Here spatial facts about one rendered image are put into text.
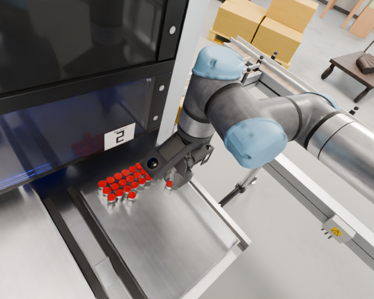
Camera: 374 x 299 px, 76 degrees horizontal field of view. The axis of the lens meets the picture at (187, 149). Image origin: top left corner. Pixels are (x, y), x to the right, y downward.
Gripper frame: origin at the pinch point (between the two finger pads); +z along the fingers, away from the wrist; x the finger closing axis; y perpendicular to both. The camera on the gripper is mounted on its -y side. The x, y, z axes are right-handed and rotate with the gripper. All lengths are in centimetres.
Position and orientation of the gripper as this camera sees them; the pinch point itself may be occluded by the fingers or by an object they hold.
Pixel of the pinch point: (168, 183)
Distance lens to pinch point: 61.9
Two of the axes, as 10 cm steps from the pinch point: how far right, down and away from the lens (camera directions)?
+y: 7.3, -3.8, 5.7
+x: -6.3, -6.8, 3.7
